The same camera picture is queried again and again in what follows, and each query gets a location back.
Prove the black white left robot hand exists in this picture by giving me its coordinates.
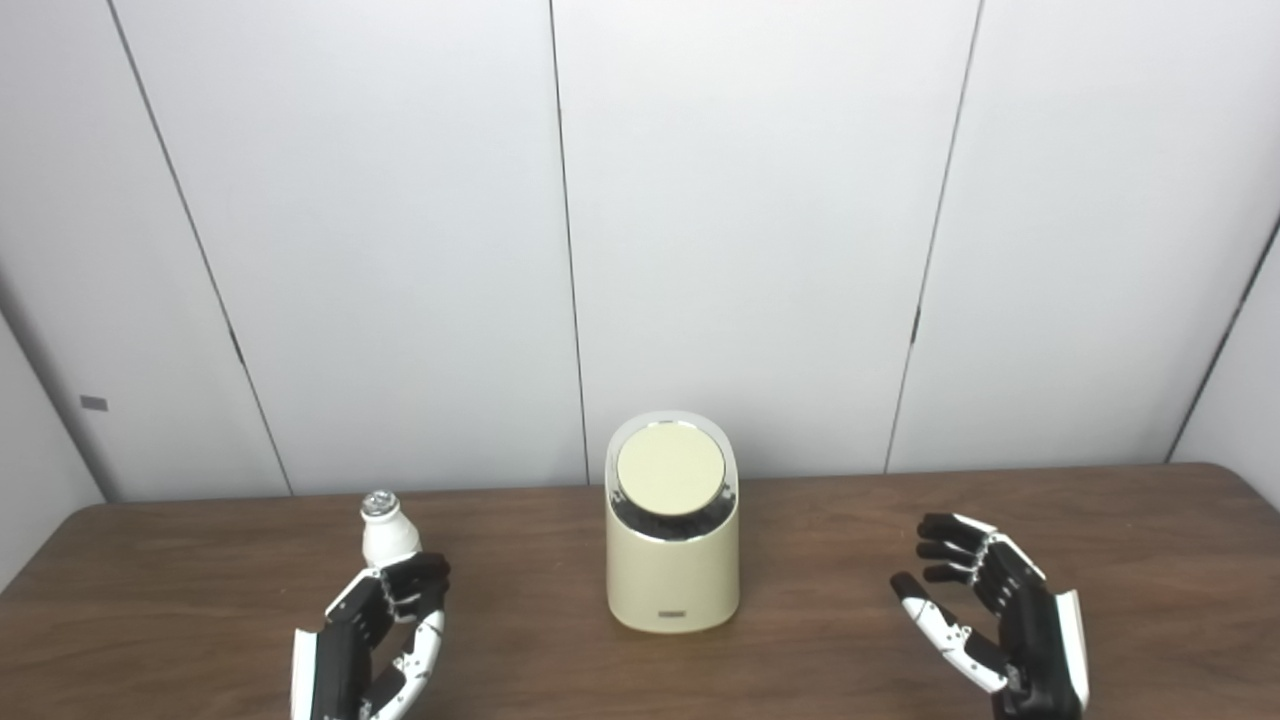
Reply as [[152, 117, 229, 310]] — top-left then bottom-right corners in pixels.
[[290, 552, 452, 720]]

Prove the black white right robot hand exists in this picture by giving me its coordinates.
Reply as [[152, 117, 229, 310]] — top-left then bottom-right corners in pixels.
[[890, 513, 1091, 720]]

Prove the small white plastic bottle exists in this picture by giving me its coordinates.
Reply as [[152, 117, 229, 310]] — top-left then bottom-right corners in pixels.
[[360, 490, 422, 569]]

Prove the cream-colored bin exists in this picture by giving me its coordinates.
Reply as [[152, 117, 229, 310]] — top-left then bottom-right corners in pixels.
[[604, 410, 741, 634]]

